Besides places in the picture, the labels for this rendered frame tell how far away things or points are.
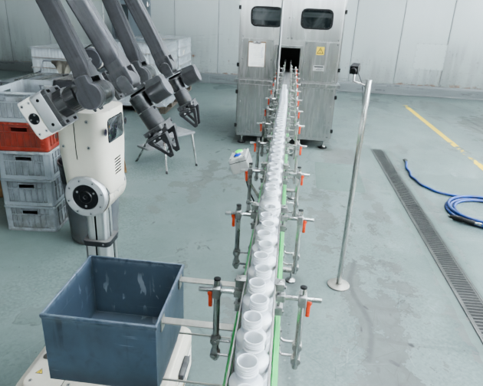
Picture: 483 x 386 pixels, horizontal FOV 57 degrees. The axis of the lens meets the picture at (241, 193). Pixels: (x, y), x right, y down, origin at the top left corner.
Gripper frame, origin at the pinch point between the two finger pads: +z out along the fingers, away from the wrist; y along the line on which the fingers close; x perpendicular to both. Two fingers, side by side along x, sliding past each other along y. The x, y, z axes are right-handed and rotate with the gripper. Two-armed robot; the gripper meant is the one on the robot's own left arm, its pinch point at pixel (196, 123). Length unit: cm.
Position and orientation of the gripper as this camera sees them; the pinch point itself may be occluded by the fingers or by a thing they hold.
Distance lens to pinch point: 182.1
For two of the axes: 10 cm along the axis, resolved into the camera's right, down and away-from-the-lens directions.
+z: 4.3, 8.5, 2.9
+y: 0.6, -3.5, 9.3
